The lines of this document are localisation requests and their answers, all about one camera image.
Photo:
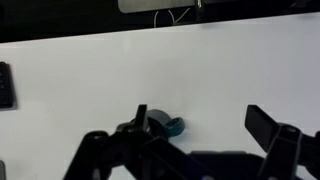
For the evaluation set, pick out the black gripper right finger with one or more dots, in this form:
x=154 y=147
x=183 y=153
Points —
x=286 y=150

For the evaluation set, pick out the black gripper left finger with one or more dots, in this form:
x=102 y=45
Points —
x=133 y=153

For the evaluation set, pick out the black keyboard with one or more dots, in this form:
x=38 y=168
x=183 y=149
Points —
x=5 y=86

